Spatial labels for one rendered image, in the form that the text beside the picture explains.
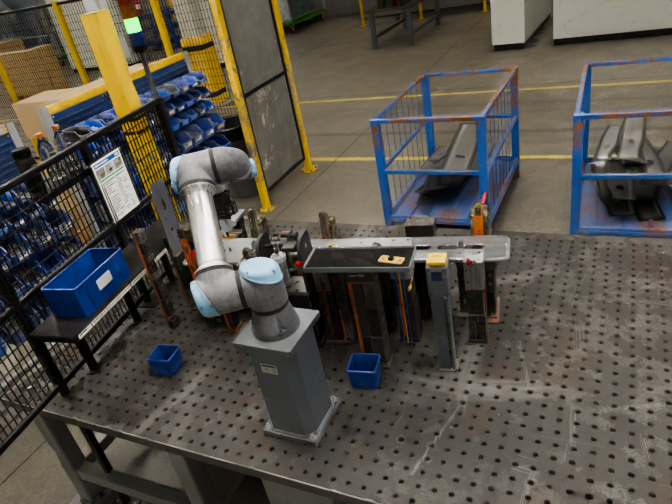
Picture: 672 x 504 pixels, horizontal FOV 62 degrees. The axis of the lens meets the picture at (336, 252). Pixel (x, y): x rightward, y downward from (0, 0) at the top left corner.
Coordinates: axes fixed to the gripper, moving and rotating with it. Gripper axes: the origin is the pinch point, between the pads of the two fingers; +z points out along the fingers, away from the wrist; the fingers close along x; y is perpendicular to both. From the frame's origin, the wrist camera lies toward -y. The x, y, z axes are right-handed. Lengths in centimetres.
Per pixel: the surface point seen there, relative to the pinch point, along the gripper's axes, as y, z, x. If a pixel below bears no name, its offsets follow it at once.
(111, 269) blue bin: -35.4, -2.2, -32.5
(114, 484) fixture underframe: -48, 87, -68
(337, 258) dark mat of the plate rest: 62, -8, -34
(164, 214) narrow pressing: -26.6, -10.2, -0.4
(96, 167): -55, -33, 2
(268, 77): -97, 1, 295
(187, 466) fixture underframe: 4, 56, -76
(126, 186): -55, -17, 16
